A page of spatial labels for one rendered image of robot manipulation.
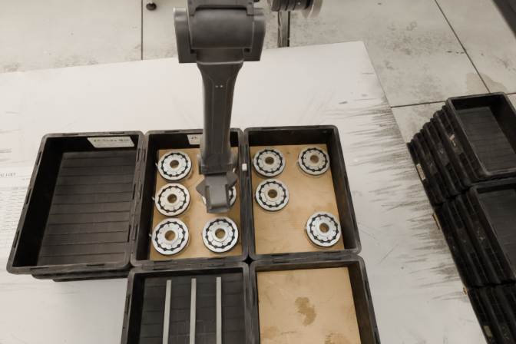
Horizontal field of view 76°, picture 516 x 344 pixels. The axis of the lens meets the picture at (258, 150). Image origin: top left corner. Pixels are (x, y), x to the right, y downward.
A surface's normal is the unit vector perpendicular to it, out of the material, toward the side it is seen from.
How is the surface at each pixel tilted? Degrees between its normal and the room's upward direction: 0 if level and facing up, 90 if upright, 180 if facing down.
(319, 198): 0
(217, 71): 90
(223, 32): 64
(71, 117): 0
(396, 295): 0
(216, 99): 90
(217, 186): 9
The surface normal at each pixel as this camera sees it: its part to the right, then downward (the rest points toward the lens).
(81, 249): 0.04, -0.46
